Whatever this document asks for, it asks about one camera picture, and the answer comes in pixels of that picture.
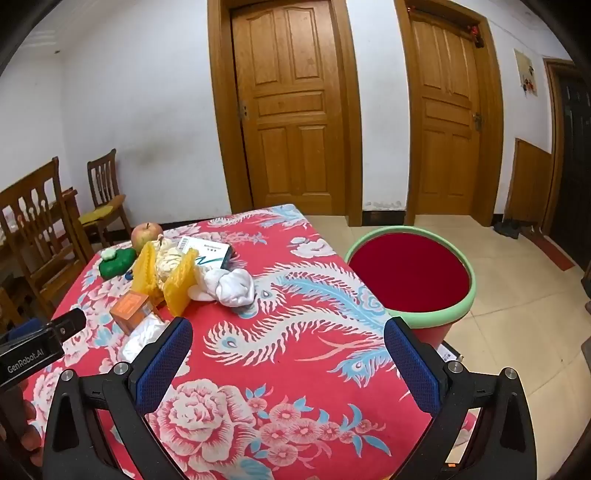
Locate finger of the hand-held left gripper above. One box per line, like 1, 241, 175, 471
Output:
44, 308, 87, 344
7, 318, 45, 341

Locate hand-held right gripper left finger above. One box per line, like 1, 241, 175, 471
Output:
44, 318, 194, 480

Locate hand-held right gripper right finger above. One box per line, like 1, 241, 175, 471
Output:
384, 318, 539, 480

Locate yellow snack packet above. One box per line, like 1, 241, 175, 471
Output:
164, 248, 200, 317
132, 242, 161, 296

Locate red bin with green rim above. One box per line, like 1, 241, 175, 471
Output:
344, 225, 476, 349

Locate white medicine box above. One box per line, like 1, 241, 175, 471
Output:
178, 236, 233, 271

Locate person's left hand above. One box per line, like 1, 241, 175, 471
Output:
0, 397, 44, 469

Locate white plastic wrapper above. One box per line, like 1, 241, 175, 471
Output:
120, 316, 168, 363

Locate small orange box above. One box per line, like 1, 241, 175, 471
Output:
110, 292, 162, 335

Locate green flower-shaped toy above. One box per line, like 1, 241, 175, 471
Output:
99, 248, 138, 279

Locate white crumpled cloth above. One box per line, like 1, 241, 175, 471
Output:
187, 268, 256, 308

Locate cream crumpled tissue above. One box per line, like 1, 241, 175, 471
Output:
154, 234, 184, 288

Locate red-yellow apple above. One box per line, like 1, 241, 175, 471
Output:
130, 222, 163, 252

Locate red floral tablecloth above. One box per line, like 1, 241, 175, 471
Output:
21, 204, 478, 480

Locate wooden chair with yellow cushion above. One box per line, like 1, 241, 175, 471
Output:
78, 148, 133, 246

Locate dark shoes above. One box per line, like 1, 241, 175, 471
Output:
493, 219, 522, 239

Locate red doormat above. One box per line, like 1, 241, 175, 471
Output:
524, 226, 575, 272

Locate leaning wooden board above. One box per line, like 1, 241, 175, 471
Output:
505, 138, 553, 232

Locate wooden door with red ornament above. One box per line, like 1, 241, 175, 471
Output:
394, 0, 504, 227

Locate dark entrance door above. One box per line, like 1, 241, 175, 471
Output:
542, 58, 591, 273

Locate wooden panel door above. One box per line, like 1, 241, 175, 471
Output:
208, 0, 363, 227

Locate wall poster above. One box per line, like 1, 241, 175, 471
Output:
514, 48, 539, 97

